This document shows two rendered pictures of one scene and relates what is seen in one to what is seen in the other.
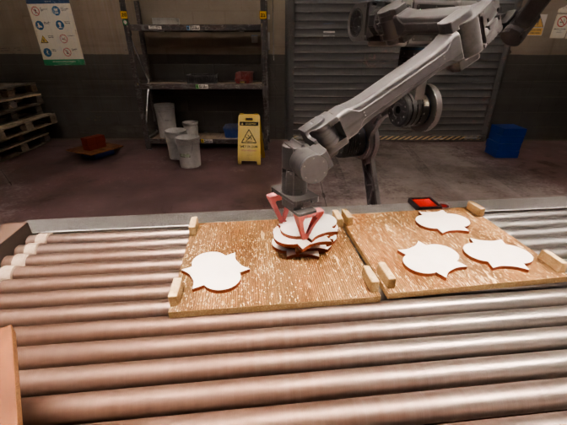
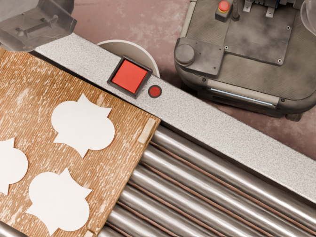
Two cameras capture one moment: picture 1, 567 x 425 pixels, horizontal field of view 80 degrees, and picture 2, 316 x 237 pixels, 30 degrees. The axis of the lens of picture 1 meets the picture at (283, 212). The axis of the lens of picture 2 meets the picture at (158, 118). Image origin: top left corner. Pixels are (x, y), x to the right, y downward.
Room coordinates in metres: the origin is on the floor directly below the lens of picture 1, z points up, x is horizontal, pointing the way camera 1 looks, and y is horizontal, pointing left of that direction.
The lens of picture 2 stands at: (0.68, -0.83, 2.17)
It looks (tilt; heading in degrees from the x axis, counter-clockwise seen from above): 73 degrees down; 47
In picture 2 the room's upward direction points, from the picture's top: 12 degrees counter-clockwise
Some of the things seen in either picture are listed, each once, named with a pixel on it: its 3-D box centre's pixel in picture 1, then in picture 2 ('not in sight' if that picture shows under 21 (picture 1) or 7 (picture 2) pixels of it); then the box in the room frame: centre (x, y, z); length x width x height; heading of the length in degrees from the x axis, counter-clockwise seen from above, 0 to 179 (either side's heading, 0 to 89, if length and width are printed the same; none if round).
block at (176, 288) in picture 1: (175, 292); not in sight; (0.52, 0.21, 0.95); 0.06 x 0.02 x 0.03; 6
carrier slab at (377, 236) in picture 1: (436, 243); (40, 147); (0.73, -0.39, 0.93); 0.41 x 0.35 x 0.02; 98
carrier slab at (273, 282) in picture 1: (271, 256); not in sight; (0.67, 0.03, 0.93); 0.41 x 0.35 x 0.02; 96
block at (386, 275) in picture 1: (386, 275); not in sight; (0.57, -0.21, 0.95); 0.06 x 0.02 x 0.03; 8
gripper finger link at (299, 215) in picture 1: (302, 218); not in sight; (0.66, -0.04, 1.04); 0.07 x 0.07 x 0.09; 31
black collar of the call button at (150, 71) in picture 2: (424, 204); (130, 76); (0.97, -0.45, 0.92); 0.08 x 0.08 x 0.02; 6
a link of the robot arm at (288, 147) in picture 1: (296, 157); not in sight; (0.69, -0.03, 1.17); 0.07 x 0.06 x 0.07; 20
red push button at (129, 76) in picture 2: (423, 204); (130, 77); (0.97, -0.45, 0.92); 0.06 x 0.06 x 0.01; 6
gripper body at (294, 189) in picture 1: (294, 183); not in sight; (0.69, -0.02, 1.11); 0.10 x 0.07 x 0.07; 31
